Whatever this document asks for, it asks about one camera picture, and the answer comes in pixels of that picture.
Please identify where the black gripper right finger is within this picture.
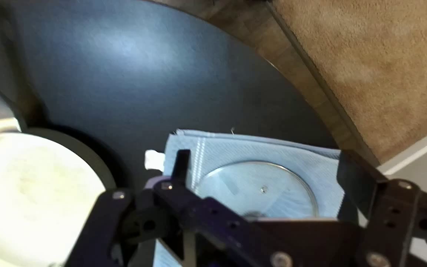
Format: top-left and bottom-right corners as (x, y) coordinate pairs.
(336, 149), (427, 267)

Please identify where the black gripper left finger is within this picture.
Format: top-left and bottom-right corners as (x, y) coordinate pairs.
(66, 148), (274, 267)

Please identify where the glass lid with black knob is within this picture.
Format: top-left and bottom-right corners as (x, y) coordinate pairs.
(192, 158), (321, 222)

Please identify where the light blue folded cloth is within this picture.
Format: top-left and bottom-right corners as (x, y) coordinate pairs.
(143, 128), (346, 267)

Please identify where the white pan with grey handle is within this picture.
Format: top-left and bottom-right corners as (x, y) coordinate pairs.
(0, 65), (118, 267)

